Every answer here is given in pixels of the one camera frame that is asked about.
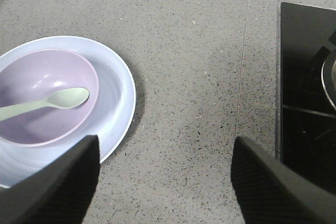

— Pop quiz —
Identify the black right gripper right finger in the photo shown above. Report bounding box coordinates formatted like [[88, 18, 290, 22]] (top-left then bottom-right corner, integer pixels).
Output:
[[230, 136, 335, 223]]

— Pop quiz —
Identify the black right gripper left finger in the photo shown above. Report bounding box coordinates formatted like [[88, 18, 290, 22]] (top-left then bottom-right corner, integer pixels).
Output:
[[1, 135, 100, 223]]

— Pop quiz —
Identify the light green spoon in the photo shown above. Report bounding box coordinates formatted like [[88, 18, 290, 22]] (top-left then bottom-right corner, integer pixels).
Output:
[[1, 87, 90, 121]]

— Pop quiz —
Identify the purple plastic bowl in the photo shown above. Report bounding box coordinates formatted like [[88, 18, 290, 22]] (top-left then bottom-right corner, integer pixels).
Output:
[[1, 49, 99, 147]]

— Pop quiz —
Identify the light blue plate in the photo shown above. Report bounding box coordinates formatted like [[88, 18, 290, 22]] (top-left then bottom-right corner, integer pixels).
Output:
[[1, 36, 136, 188]]

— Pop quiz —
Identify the black induction cooktop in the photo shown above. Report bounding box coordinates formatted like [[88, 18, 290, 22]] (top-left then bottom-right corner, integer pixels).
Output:
[[279, 2, 335, 193]]

